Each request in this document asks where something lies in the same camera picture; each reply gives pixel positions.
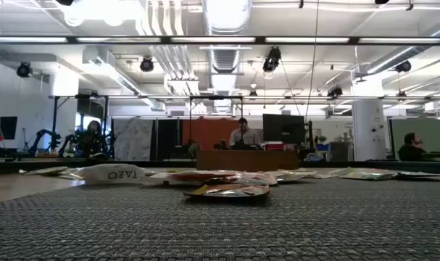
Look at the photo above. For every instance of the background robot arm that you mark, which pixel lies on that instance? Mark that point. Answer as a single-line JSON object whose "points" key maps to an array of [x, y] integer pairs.
{"points": [[42, 132]]}

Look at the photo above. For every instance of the black ceiling spotlight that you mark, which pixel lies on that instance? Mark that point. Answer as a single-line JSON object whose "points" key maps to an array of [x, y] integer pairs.
{"points": [[335, 91], [271, 59], [403, 66], [146, 64], [24, 69]]}

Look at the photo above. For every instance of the white round pillar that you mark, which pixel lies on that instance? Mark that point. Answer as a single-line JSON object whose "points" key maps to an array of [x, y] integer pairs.
{"points": [[368, 130]]}

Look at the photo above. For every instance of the person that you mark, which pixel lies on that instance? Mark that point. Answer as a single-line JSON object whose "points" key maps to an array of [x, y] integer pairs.
{"points": [[93, 136], [410, 150], [244, 136]]}

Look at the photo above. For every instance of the green partition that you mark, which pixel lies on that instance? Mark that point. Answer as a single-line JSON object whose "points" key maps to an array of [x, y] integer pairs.
{"points": [[437, 132]]}

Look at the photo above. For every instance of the white patterned curtain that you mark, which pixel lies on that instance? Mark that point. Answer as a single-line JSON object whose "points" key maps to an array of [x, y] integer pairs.
{"points": [[132, 139]]}

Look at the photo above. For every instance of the grey cabinet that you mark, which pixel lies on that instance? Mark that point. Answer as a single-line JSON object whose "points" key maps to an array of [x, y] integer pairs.
{"points": [[338, 151]]}

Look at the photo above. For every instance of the blue bin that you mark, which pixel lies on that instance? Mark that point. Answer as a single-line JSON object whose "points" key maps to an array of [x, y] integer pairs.
{"points": [[323, 147]]}

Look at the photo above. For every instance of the dark partition panel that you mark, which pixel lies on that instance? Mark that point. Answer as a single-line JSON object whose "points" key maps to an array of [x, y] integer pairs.
{"points": [[167, 139]]}

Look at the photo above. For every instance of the red box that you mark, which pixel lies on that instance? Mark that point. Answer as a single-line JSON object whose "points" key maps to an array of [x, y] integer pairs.
{"points": [[274, 146]]}

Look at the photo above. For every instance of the orange partition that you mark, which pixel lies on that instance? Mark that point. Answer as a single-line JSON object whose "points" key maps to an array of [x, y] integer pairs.
{"points": [[208, 132]]}

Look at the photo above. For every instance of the small potted plant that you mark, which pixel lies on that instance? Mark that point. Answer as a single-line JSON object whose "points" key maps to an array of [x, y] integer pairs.
{"points": [[194, 149]]}

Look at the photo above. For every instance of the wooden compartment box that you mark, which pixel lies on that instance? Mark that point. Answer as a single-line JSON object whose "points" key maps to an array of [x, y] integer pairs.
{"points": [[246, 161]]}

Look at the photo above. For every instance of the grey woven placemat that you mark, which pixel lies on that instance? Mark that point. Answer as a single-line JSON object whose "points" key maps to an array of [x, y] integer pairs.
{"points": [[219, 232]]}

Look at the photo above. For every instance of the black background rig frame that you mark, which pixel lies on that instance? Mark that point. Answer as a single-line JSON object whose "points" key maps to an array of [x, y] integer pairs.
{"points": [[54, 127], [216, 97]]}

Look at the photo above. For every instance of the black wall monitor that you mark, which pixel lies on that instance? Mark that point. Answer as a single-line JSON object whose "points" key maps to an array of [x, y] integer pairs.
{"points": [[4, 127]]}

